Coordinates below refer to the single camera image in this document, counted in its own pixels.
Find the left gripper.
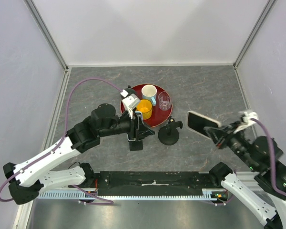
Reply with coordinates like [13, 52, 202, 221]
[100, 106, 156, 142]

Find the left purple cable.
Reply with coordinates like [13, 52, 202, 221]
[0, 78, 126, 206]

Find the yellow mug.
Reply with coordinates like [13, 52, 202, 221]
[136, 99, 153, 120]

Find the black folding phone stand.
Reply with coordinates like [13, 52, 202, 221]
[129, 141, 143, 151]

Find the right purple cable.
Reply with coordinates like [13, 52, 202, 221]
[250, 118, 286, 207]

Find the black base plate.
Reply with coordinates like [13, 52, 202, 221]
[83, 171, 223, 196]

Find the clear glass cup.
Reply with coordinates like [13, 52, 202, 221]
[158, 91, 172, 111]

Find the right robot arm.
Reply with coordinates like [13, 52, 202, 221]
[203, 121, 286, 229]

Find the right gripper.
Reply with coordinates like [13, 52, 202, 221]
[205, 119, 259, 170]

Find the purple cable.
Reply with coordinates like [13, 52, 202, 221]
[0, 78, 126, 206]
[250, 118, 286, 207]

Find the blue case phone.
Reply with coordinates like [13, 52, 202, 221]
[127, 111, 143, 142]

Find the beige case phone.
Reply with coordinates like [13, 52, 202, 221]
[186, 111, 221, 139]

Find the dark green mug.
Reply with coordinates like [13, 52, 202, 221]
[125, 85, 137, 96]

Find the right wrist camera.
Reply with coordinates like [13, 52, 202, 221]
[234, 110, 259, 134]

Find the light blue mug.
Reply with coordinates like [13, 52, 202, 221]
[141, 84, 157, 106]

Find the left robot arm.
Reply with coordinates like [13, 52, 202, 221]
[3, 104, 155, 205]

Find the slotted cable duct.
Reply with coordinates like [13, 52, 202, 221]
[38, 189, 227, 201]

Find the black round-base phone stand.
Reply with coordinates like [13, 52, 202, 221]
[158, 116, 183, 146]

